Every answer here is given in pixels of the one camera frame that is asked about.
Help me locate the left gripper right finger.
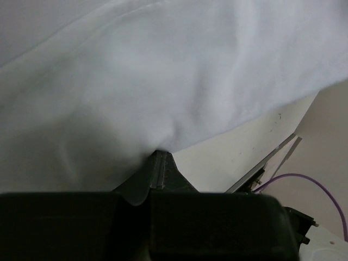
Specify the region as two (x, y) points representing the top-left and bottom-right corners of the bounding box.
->
(151, 152), (299, 260)

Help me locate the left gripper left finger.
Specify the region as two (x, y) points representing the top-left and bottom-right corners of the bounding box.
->
(1, 151), (163, 260)

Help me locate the white fabric skirt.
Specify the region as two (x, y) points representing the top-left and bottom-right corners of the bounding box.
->
(1, 1), (347, 192)

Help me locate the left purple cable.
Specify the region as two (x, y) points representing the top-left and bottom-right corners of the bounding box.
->
(255, 173), (348, 240)

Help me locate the front aluminium rail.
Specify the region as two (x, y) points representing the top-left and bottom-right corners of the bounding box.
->
(226, 134), (302, 193)

